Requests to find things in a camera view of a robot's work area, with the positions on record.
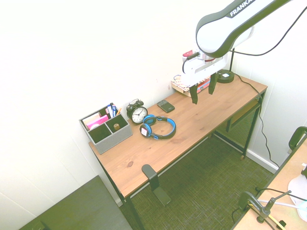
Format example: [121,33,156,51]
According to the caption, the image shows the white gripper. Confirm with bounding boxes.
[181,51,232,105]

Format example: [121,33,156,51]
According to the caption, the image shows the blue black headphone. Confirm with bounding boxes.
[140,115,177,141]

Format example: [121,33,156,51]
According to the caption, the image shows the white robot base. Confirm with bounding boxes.
[287,165,307,207]

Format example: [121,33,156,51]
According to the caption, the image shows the black headphone hanger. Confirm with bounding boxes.
[141,164,172,207]

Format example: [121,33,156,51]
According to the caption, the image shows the black round lamp base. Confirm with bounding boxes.
[214,49,236,84]

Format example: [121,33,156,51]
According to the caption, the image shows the black wallet case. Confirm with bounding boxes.
[157,100,175,113]

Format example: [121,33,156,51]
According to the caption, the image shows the black twin-bell alarm clock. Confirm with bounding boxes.
[126,98,149,126]

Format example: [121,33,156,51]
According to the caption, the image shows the grey desk organizer box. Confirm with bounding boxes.
[79,107,133,155]

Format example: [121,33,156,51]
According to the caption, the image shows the pink sticky note pad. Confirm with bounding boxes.
[86,115,109,131]

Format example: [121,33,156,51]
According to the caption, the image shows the light wooden robot table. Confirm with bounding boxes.
[232,141,307,230]

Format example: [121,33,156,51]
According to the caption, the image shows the black C-clamp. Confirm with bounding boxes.
[238,191,259,216]

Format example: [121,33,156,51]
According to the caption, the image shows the wooden desk black frame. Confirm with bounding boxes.
[88,71,268,230]

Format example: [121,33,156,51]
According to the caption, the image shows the black lamp power cable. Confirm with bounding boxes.
[233,72,280,169]

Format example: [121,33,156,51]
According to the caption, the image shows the wrist camera with red part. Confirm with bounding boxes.
[182,49,200,62]

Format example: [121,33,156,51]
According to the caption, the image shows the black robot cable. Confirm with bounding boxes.
[231,0,307,58]

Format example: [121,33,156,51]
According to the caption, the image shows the black clamp handle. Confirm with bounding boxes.
[287,126,307,154]

